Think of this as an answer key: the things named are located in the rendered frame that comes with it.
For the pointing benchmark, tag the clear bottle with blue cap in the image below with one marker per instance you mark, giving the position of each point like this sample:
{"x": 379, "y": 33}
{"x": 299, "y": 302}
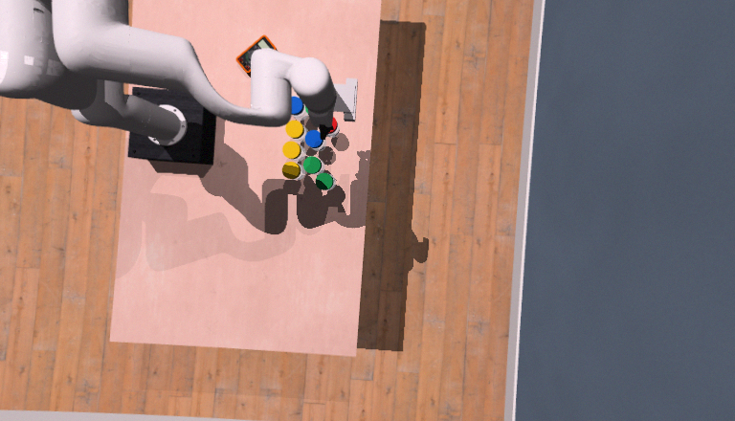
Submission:
{"x": 313, "y": 139}
{"x": 297, "y": 108}

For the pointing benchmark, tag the orange digital multimeter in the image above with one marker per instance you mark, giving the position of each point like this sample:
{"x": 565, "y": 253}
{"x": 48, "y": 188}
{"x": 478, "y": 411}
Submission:
{"x": 244, "y": 60}

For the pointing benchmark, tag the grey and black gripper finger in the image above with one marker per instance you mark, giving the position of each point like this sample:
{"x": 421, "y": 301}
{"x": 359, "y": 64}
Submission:
{"x": 326, "y": 129}

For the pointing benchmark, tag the clear bottle with red cap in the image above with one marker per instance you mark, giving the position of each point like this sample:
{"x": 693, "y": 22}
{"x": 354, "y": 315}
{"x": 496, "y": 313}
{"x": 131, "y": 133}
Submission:
{"x": 336, "y": 131}

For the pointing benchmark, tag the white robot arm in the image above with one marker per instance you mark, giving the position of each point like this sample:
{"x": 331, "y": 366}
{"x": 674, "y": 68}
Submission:
{"x": 93, "y": 39}

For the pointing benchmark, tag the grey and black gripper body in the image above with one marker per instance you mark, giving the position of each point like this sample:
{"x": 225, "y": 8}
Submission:
{"x": 321, "y": 118}

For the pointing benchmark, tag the yellow bottle cap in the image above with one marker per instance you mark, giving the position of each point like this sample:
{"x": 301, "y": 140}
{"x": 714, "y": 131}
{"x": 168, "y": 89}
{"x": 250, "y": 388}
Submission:
{"x": 293, "y": 171}
{"x": 296, "y": 129}
{"x": 296, "y": 151}

